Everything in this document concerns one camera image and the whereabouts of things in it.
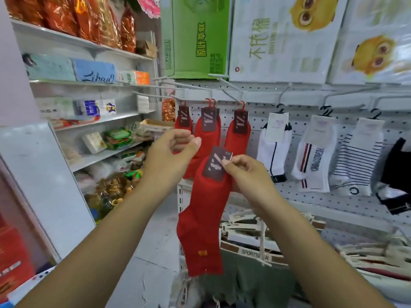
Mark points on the open brown cardboard box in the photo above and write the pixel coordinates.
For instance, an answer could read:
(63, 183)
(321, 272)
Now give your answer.
(157, 125)

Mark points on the white metal shelf unit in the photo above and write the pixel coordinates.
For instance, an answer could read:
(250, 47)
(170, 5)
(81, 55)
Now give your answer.
(106, 96)

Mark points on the pile of yellow snack bags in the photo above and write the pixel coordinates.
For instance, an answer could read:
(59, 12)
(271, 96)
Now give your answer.
(110, 192)

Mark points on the pale green packet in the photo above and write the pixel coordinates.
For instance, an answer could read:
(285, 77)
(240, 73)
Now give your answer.
(54, 107)

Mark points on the small brown cardboard box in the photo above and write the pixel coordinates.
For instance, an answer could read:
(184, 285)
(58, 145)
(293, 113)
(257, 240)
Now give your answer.
(146, 48)

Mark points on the person's left hand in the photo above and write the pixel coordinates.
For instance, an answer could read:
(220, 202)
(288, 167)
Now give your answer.
(163, 163)

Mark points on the orange and white tissue packet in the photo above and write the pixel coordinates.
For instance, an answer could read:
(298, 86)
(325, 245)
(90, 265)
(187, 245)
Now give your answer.
(136, 77)

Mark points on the white price tag card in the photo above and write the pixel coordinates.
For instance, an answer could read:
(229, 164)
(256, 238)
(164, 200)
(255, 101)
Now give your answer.
(143, 104)

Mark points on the white pegboard display rack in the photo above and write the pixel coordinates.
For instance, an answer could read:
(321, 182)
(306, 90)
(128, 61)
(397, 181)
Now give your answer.
(321, 205)

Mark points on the teal tissue packet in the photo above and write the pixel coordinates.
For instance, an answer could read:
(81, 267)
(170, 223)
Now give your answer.
(48, 67)

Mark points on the white sock pair black trim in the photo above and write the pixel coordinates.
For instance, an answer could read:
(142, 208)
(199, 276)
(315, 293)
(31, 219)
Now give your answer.
(274, 150)

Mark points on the green folded garment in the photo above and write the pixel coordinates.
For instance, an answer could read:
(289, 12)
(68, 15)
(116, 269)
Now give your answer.
(253, 279)

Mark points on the person's right forearm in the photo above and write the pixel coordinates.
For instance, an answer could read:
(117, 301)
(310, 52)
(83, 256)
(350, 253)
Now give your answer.
(314, 253)

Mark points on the red cardboard box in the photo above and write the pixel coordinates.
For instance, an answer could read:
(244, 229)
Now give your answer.
(14, 256)

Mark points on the row of orange foil packets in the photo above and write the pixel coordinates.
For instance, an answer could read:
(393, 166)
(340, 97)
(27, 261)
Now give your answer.
(74, 19)

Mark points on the person's left forearm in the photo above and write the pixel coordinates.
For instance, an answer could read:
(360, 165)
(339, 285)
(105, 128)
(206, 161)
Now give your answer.
(96, 243)

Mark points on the pile of white packaged garments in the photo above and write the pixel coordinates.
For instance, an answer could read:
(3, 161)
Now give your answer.
(379, 263)

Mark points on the person's right hand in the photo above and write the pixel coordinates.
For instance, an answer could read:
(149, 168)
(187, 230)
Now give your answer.
(252, 182)

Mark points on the hanging orange snack packet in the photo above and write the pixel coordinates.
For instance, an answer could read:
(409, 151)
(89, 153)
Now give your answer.
(168, 109)

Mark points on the green snack packet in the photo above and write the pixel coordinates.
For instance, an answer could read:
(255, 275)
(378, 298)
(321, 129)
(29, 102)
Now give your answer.
(118, 137)

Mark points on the blue tissue packet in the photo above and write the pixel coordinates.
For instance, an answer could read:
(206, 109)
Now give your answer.
(93, 72)

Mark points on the red sock pair dark label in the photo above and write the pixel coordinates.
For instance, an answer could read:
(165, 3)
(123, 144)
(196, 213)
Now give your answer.
(208, 134)
(239, 134)
(204, 214)
(183, 123)

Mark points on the pile of packaged underwear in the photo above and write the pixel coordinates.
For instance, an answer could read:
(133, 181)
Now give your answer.
(253, 235)

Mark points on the green cardboard box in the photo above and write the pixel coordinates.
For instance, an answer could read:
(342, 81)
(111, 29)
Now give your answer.
(196, 38)

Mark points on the pink price sign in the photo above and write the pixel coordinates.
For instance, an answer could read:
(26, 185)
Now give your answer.
(148, 5)

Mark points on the white sock pair red-black stripe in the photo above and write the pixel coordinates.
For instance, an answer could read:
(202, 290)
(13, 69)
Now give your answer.
(314, 157)

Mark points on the small white box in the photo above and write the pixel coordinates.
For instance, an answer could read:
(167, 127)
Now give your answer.
(94, 142)

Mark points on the person's right thumb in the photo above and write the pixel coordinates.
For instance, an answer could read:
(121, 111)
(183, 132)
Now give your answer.
(231, 172)

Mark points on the person's left thumb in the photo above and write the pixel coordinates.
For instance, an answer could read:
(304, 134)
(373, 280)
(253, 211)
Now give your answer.
(191, 147)

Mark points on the white box yellow cartoon animal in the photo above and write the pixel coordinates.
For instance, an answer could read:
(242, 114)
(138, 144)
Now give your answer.
(282, 38)
(372, 41)

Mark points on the black sock pair white band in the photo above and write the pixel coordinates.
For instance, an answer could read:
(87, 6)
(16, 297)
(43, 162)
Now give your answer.
(396, 176)

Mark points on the white sock pair thin stripes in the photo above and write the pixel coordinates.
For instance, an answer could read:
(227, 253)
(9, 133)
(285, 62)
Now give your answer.
(358, 160)

